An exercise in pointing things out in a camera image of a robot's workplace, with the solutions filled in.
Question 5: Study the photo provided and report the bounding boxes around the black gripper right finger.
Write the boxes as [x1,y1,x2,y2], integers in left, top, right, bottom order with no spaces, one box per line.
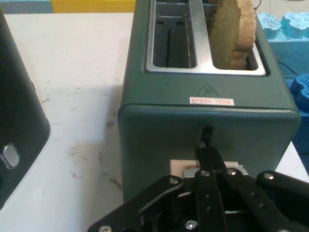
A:
[212,147,309,232]

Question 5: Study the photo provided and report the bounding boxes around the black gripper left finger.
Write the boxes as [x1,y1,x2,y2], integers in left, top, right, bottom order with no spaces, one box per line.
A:
[88,145,227,232]

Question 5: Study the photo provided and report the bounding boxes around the dark green toaster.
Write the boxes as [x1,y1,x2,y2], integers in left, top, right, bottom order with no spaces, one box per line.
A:
[117,0,302,206]

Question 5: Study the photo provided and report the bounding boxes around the dark blue toy block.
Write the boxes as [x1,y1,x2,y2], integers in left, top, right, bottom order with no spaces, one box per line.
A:
[286,72,309,155]

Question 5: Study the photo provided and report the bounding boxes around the toasted bread slice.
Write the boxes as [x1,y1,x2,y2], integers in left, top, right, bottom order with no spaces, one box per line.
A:
[208,0,257,71]

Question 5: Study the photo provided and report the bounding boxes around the blue foam puzzle mats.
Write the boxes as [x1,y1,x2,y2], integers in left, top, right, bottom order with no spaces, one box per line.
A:
[257,12,309,75]

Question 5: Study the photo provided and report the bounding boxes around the black coffee machine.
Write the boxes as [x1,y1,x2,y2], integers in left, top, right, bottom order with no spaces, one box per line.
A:
[0,7,52,211]

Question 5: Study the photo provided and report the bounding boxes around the big yellow toy block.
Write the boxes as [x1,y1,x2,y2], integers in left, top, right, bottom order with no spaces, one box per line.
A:
[52,0,136,14]

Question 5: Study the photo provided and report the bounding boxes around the grey toy block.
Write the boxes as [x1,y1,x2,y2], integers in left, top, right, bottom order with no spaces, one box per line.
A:
[0,0,54,15]

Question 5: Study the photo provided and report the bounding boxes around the thin black wire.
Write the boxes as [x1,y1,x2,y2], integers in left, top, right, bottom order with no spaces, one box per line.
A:
[277,59,300,78]

